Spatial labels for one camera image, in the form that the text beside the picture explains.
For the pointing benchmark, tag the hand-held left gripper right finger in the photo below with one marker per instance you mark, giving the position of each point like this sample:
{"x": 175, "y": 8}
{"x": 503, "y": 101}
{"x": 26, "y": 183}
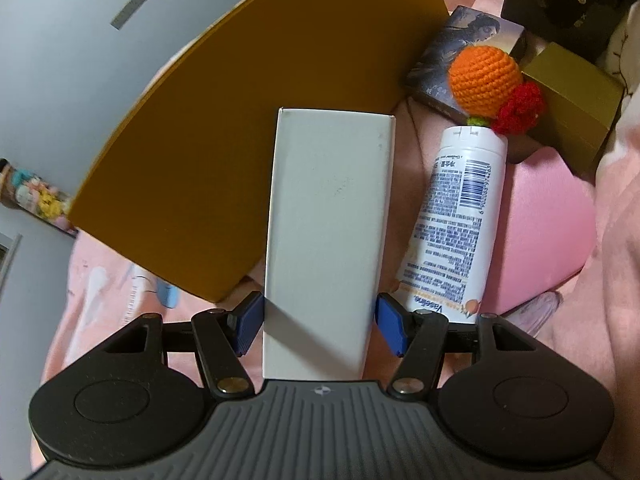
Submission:
{"x": 392, "y": 325}

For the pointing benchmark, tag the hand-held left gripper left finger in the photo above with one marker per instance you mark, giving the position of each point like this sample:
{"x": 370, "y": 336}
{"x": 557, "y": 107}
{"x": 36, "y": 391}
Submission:
{"x": 247, "y": 322}

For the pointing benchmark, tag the white rectangular carton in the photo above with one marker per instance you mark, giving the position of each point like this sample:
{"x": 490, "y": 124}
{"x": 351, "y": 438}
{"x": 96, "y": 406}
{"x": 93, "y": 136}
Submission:
{"x": 325, "y": 235}

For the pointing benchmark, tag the white lotion tube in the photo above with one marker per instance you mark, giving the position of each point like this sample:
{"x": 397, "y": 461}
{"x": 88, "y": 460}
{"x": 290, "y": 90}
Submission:
{"x": 460, "y": 210}

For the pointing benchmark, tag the yellow cardboard box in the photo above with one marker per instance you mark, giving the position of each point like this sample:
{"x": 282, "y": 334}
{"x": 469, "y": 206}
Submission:
{"x": 225, "y": 135}

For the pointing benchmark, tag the dark printed picture box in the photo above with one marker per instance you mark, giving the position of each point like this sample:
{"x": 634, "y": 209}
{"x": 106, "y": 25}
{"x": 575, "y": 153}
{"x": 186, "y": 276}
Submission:
{"x": 475, "y": 27}

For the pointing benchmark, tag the gold box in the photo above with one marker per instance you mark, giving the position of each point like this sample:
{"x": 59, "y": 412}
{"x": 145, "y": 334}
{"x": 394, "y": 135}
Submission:
{"x": 570, "y": 105}

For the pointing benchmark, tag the pink fabric pouch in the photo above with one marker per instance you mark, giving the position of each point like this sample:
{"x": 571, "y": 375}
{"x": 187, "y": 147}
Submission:
{"x": 545, "y": 230}

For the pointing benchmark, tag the pink printed bedspread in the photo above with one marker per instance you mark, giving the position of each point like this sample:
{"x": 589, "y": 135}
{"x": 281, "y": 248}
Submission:
{"x": 615, "y": 310}

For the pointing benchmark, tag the tall tube of plush toys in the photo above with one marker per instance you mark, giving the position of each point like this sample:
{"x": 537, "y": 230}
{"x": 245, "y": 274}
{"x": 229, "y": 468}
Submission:
{"x": 35, "y": 200}

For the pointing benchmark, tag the window with grey frame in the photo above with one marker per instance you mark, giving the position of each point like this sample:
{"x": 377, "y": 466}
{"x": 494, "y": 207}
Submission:
{"x": 7, "y": 260}

